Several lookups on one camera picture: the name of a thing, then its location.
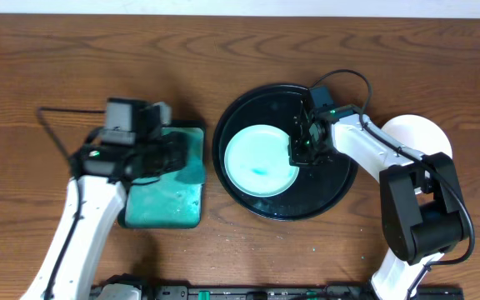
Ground rectangular green water tray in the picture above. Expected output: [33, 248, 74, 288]
[117, 120, 206, 229]

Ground left black cable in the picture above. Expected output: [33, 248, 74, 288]
[35, 106, 107, 300]

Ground white round plate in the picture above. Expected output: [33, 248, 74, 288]
[382, 114, 453, 158]

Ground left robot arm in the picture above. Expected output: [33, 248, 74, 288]
[23, 128, 205, 299]

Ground right black cable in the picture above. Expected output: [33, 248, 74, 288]
[309, 68, 477, 300]

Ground black cable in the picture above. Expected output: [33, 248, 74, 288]
[309, 68, 477, 300]
[35, 106, 107, 300]

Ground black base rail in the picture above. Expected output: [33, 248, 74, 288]
[89, 274, 464, 300]

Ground dark green scrub sponge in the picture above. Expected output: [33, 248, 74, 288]
[175, 144, 206, 184]

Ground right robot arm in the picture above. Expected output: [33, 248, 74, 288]
[289, 102, 475, 299]

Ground mint plate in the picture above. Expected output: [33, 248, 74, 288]
[223, 124, 299, 198]

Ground round black serving tray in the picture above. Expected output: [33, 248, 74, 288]
[212, 84, 358, 221]

